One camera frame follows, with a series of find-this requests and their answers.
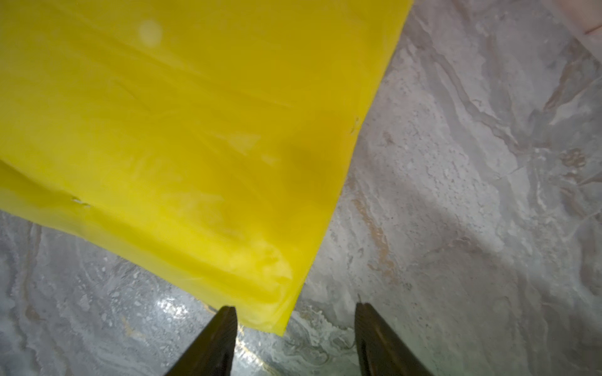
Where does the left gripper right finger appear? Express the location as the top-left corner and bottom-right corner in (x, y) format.
(354, 302), (433, 376)

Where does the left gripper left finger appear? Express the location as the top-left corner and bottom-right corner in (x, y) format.
(166, 305), (238, 376)

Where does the yellow raincoat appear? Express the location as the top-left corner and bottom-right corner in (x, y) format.
(1, 1), (412, 335)

